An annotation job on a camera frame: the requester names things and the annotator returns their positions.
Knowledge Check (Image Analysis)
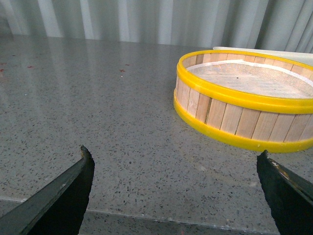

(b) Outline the grey pleated curtain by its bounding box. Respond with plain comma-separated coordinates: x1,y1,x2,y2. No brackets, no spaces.
0,0,313,53

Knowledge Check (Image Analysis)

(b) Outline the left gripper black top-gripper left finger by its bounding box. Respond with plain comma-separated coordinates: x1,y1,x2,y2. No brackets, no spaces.
0,146,95,235

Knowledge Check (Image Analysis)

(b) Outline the white bear-print tray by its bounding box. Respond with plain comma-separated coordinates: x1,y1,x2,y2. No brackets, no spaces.
213,47,313,66

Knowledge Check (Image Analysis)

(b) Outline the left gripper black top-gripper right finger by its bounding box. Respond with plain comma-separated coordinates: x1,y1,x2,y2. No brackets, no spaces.
257,150,313,235

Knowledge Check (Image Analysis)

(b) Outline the white steamer liner cloth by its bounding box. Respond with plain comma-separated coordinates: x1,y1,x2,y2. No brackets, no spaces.
187,60,313,99

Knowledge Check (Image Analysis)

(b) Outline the yellow-rimmed wooden steamer basket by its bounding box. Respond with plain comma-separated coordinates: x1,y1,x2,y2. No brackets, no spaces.
174,50,313,153

